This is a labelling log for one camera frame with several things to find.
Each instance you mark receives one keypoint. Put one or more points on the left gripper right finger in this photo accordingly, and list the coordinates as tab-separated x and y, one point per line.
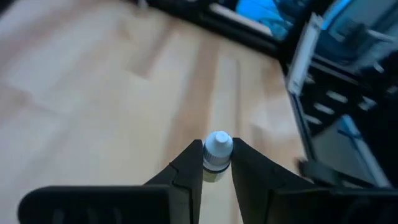
252	180

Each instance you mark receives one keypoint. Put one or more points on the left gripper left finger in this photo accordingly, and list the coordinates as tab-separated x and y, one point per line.
192	174

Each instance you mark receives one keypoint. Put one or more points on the dark dropper bottle white label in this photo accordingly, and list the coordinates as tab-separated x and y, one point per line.
217	149

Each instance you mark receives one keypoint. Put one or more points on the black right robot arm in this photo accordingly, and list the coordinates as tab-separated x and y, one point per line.
342	102

